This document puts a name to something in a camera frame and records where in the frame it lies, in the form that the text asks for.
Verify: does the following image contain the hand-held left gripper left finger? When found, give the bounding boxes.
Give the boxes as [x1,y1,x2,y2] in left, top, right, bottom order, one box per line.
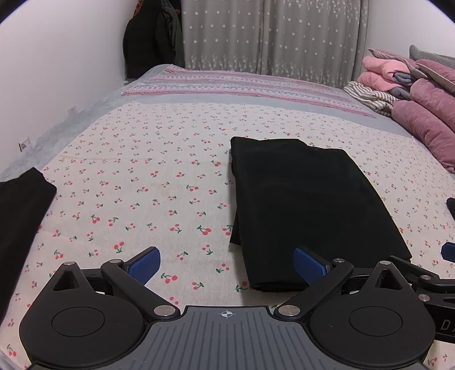
[53,246,181,323]

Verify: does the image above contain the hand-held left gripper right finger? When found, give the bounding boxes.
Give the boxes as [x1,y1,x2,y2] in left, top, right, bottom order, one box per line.
[273,245,419,321]

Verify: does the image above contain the black pants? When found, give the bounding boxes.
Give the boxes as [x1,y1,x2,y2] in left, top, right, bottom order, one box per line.
[229,136,413,292]
[0,167,57,317]

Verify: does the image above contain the cherry print bed sheet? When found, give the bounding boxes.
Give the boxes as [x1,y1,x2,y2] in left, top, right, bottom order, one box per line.
[0,101,455,370]

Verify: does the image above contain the mauve quilt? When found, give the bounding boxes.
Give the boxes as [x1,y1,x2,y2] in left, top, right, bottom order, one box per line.
[368,48,455,174]

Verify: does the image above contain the blue grey garment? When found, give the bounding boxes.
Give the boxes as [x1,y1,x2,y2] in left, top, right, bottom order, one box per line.
[393,71,417,101]

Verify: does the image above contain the grey white striped cloth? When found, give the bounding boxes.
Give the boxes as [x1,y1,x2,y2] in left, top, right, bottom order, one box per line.
[344,81,402,116]

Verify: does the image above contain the grey pillow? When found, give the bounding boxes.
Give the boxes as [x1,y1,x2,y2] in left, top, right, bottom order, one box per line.
[409,44,455,70]

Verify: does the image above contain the pink striped blanket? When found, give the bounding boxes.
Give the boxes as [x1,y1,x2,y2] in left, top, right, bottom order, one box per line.
[122,65,377,119]

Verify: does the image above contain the black hanging jacket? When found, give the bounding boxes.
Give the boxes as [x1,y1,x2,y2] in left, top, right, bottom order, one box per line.
[123,12,162,79]

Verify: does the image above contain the grey star print curtain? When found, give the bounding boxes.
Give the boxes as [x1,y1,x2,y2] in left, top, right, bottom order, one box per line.
[179,0,370,89]

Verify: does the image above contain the dark grey hanging coat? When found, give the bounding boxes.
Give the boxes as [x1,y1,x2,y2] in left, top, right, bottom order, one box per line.
[156,0,185,69]

